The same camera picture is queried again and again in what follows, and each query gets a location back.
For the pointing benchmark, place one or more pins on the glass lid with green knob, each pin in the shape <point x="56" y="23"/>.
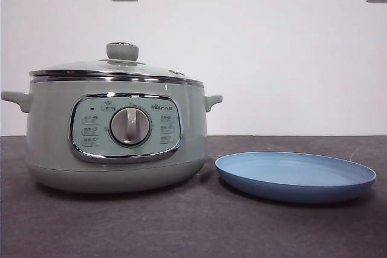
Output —
<point x="122" y="50"/>

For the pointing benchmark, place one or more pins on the blue round plate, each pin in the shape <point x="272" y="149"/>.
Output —
<point x="290" y="176"/>

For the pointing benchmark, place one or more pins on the green electric steamer pot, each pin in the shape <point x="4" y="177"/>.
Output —
<point x="54" y="137"/>

